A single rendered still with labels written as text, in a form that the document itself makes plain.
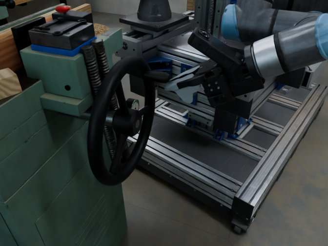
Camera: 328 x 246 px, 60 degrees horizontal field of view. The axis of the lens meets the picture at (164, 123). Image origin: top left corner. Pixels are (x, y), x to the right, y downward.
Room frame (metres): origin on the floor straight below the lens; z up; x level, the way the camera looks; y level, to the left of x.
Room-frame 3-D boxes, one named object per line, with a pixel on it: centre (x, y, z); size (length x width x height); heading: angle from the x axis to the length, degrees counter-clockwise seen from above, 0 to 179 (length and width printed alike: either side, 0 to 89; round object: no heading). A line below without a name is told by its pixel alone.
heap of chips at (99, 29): (0.86, 0.22, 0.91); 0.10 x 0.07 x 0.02; 70
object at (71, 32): (0.60, 0.20, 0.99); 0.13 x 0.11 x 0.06; 160
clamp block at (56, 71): (0.60, 0.21, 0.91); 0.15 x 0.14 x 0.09; 160
